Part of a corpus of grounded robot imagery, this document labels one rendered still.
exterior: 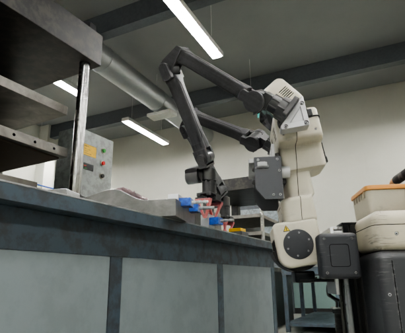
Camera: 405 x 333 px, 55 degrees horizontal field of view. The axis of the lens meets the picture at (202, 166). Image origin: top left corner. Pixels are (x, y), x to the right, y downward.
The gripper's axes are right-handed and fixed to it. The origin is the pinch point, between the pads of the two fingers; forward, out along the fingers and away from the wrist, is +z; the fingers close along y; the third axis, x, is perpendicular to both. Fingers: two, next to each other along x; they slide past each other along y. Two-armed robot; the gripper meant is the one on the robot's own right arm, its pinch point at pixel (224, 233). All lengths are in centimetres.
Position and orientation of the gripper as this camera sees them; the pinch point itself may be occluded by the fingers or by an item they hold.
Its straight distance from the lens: 211.8
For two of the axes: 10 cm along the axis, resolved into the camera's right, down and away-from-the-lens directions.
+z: 0.0, 9.6, -2.8
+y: -4.1, -2.5, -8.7
